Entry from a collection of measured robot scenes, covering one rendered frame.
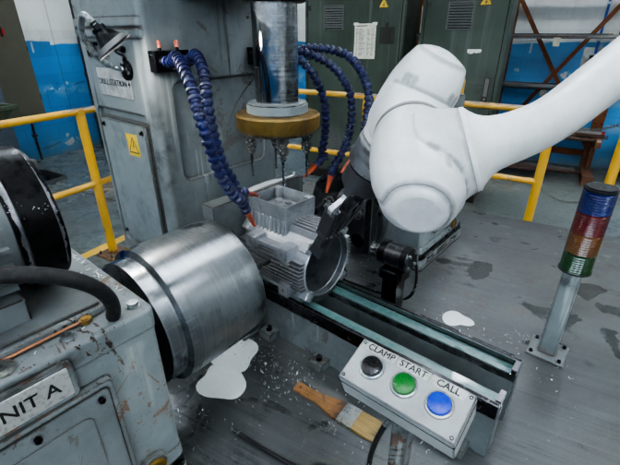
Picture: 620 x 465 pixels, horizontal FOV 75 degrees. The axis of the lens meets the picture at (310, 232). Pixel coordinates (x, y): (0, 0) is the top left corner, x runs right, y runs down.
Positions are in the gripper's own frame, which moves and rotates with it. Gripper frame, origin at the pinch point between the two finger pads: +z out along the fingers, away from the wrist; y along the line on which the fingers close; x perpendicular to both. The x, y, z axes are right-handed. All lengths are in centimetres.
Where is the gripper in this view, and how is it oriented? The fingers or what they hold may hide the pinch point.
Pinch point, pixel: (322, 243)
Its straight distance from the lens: 83.0
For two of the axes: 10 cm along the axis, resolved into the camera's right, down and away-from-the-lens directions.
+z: -3.8, 6.3, 6.7
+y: -6.4, 3.4, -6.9
